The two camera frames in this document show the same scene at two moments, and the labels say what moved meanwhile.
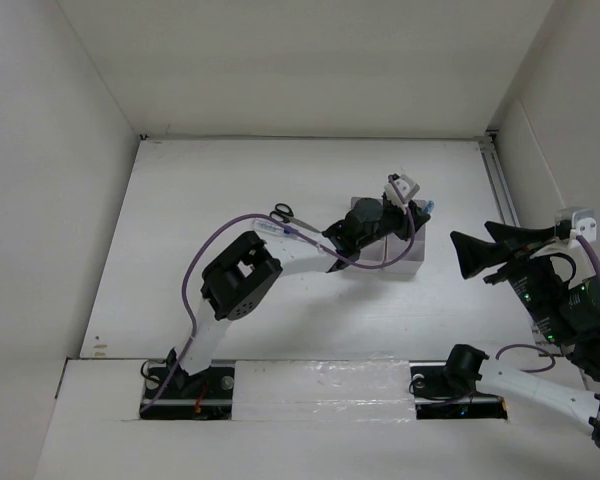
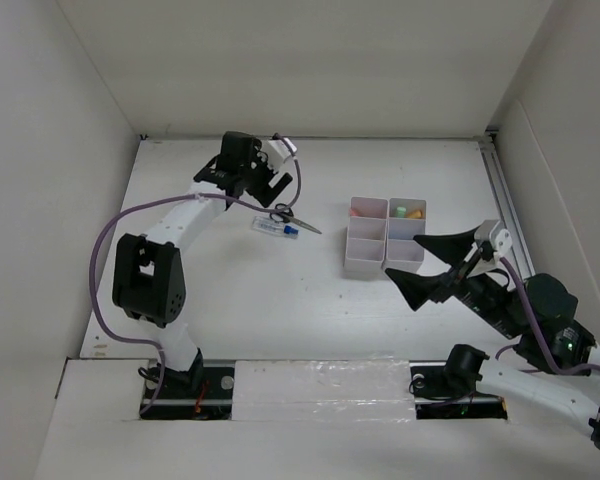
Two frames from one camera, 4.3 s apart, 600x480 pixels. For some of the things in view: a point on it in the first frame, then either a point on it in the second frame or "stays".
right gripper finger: x=508 y=235 → x=450 y=248
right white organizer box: x=403 y=257 stays
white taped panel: x=322 y=390 stays
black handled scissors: x=284 y=213 stays
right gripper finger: x=475 y=255 → x=417 y=289
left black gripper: x=402 y=218 → x=265 y=196
